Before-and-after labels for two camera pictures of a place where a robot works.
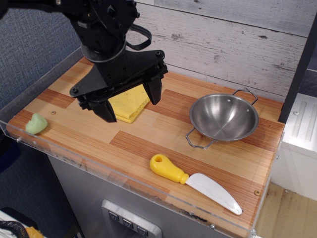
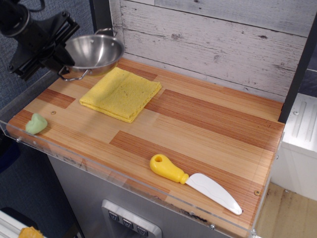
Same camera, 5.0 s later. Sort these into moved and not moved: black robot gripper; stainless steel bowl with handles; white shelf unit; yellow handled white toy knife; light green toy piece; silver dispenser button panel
Moved: stainless steel bowl with handles; black robot gripper
Not moved: yellow handled white toy knife; silver dispenser button panel; light green toy piece; white shelf unit
